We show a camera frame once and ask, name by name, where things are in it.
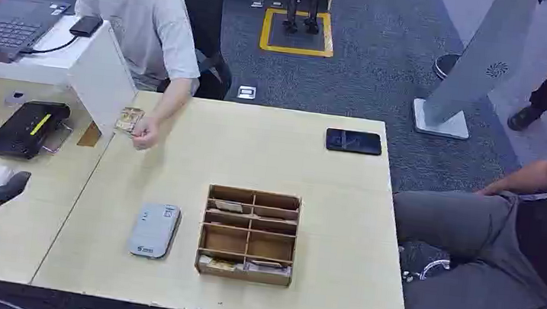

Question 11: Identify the person's left hand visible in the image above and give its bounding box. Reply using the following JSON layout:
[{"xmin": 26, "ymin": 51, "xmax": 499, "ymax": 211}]
[{"xmin": 130, "ymin": 114, "xmax": 162, "ymax": 153}]

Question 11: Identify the stack of cards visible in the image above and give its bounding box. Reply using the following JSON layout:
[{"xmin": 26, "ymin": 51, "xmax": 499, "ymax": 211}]
[{"xmin": 113, "ymin": 105, "xmax": 146, "ymax": 138}]

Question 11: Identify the dark laptop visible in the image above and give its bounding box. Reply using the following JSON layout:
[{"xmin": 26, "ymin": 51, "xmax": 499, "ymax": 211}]
[{"xmin": 0, "ymin": 0, "xmax": 72, "ymax": 70}]

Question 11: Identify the white desk riser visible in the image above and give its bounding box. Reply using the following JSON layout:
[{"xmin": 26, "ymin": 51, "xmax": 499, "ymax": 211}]
[{"xmin": 0, "ymin": 8, "xmax": 146, "ymax": 140}]

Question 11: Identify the black device with yellow stripe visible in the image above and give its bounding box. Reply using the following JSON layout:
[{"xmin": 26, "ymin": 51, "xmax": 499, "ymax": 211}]
[{"xmin": 0, "ymin": 96, "xmax": 77, "ymax": 166}]

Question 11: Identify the black power adapter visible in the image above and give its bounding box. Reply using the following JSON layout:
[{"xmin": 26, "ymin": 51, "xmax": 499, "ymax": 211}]
[{"xmin": 68, "ymin": 13, "xmax": 105, "ymax": 40}]

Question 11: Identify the metal floor socket plate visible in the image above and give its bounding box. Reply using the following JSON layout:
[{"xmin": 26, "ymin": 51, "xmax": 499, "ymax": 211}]
[{"xmin": 236, "ymin": 83, "xmax": 259, "ymax": 102}]

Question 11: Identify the small grey round puck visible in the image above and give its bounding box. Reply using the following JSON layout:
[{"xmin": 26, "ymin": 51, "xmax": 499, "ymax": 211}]
[{"xmin": 3, "ymin": 89, "xmax": 27, "ymax": 108}]

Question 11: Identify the card in wooden box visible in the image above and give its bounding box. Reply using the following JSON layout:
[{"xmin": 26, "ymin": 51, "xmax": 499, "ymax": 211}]
[
  {"xmin": 197, "ymin": 254, "xmax": 243, "ymax": 275},
  {"xmin": 243, "ymin": 258, "xmax": 293, "ymax": 278},
  {"xmin": 211, "ymin": 199, "xmax": 246, "ymax": 215}
]

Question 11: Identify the black office chair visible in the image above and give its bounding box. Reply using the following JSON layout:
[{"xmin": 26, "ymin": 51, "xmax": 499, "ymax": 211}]
[{"xmin": 135, "ymin": 0, "xmax": 243, "ymax": 102}]

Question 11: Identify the wooden card box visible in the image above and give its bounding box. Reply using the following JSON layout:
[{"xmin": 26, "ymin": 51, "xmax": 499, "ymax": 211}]
[{"xmin": 192, "ymin": 182, "xmax": 304, "ymax": 289}]

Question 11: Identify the yellow floor tape square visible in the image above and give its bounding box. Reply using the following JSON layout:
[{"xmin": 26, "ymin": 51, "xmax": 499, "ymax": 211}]
[{"xmin": 257, "ymin": 5, "xmax": 339, "ymax": 60}]

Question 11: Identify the black phone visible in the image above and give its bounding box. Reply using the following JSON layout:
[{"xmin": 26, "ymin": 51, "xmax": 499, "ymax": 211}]
[{"xmin": 323, "ymin": 126, "xmax": 385, "ymax": 157}]

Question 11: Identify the black round base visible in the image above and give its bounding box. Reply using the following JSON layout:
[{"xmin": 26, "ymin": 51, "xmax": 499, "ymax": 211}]
[{"xmin": 430, "ymin": 51, "xmax": 464, "ymax": 83}]

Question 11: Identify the grey standing panel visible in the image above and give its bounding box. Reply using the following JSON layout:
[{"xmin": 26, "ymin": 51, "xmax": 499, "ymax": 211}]
[{"xmin": 409, "ymin": 0, "xmax": 543, "ymax": 148}]

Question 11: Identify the black adapter cable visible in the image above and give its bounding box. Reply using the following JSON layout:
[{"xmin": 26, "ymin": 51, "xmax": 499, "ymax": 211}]
[{"xmin": 19, "ymin": 29, "xmax": 79, "ymax": 61}]

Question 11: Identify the white floor cable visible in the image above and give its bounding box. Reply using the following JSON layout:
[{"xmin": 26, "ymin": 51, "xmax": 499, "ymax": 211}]
[{"xmin": 401, "ymin": 254, "xmax": 452, "ymax": 288}]

